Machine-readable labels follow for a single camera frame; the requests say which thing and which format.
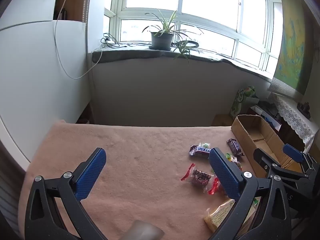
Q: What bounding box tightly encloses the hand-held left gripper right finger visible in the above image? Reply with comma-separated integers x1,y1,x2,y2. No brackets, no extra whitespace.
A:
207,148,292,240

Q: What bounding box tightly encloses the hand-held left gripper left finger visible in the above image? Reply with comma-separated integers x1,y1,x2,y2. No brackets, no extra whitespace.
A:
24,147,108,240

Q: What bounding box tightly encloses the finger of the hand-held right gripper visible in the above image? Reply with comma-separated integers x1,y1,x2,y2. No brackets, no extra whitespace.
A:
283,144,319,173
253,148,309,180

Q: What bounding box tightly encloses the clear packet with red ends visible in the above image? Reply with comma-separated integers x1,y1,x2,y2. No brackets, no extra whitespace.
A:
180,163,222,195

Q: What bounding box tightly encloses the brown chocolate bar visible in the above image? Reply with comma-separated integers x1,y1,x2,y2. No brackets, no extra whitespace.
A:
189,144,211,159
226,139,245,157

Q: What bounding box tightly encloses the cardboard box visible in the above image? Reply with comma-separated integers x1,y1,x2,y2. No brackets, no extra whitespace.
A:
230,114,303,178

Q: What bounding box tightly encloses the clear-wrapped yellow bread packet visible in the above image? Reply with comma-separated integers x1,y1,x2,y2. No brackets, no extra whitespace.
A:
204,199,258,232

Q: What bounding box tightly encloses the white lace cloth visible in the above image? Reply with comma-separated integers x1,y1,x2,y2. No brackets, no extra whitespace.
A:
274,94,317,145

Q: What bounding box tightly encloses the dark figurine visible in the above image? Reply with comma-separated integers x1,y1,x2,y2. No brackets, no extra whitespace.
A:
297,102,312,119

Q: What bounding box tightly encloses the wooden stool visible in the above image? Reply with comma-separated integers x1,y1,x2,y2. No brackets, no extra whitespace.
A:
212,114,234,127

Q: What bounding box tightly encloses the green gift bag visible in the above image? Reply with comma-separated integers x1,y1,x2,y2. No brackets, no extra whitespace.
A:
230,86,260,120

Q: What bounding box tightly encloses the white cabinet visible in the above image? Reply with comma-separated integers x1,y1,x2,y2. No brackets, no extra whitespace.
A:
0,0,92,173

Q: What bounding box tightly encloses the small potted spider plant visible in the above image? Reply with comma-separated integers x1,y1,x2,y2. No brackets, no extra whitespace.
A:
173,39,200,64

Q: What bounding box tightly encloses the large potted spider plant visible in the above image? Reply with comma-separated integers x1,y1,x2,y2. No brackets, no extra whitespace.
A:
142,10,204,51

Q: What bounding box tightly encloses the wooden cabinet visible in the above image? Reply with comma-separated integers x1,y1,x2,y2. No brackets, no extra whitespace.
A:
54,0,88,22

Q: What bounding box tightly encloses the wall map poster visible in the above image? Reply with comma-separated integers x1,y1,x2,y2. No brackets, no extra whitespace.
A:
272,0,315,98

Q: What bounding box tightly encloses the white cable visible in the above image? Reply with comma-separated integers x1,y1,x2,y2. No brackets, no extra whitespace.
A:
54,0,103,79

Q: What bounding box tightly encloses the black cable bundle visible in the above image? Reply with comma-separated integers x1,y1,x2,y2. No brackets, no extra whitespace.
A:
101,33,125,48

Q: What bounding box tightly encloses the white window frame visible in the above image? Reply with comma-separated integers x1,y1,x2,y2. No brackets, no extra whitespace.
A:
104,0,284,74

